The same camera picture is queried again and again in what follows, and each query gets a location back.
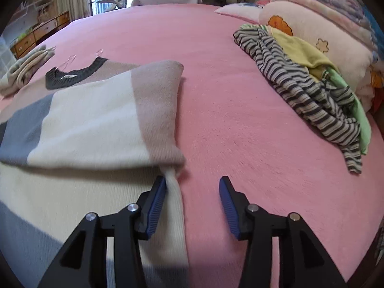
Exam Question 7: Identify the wooden drawer cabinet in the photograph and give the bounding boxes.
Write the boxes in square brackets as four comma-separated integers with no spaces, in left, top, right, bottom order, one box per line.
[10,11,71,59]

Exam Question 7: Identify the grey striped garment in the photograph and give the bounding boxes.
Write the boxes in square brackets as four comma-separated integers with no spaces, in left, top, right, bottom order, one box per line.
[232,24,363,174]

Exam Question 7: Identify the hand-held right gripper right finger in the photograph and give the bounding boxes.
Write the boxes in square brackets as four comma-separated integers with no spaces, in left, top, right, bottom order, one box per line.
[219,176,348,288]

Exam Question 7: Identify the grey sock black toe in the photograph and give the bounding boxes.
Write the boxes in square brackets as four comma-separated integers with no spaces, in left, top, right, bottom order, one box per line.
[0,57,191,288]

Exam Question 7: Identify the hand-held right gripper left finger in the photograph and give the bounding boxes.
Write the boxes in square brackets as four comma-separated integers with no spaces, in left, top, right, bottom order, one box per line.
[37,175,167,288]

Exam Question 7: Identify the cream flower print pillow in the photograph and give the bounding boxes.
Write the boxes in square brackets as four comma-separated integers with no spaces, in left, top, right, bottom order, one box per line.
[259,4,374,102]

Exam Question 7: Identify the yellow garment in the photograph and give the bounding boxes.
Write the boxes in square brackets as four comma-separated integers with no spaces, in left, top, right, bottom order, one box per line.
[267,25,338,80]

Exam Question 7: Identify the light green garment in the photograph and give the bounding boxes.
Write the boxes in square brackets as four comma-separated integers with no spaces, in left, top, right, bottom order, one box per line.
[322,66,372,155]

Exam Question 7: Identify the clear plastic storage box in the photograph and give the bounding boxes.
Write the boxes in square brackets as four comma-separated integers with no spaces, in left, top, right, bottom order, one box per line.
[0,36,15,78]

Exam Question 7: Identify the folded beige clothes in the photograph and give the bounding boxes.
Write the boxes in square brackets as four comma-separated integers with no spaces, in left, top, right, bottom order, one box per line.
[0,45,56,98]

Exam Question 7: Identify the pink bed sheet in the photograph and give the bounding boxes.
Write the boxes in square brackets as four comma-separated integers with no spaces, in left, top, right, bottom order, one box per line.
[0,4,384,288]

